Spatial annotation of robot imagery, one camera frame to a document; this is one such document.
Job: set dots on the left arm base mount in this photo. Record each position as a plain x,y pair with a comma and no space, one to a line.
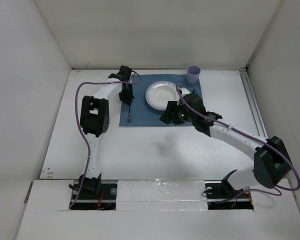
105,200

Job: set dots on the white blue-rimmed plate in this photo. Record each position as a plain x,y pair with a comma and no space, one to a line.
159,93

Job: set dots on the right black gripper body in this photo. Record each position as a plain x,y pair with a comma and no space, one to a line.
185,116

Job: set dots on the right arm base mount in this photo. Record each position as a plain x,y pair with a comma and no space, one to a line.
220,196

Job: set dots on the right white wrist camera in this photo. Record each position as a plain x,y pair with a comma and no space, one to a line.
184,91

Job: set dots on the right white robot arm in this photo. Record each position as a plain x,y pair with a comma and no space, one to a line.
271,161

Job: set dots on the lavender plastic cup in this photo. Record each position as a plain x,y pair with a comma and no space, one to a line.
192,74

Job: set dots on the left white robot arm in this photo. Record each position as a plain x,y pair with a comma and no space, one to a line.
95,120

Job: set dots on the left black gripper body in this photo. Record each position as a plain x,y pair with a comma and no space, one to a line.
126,95

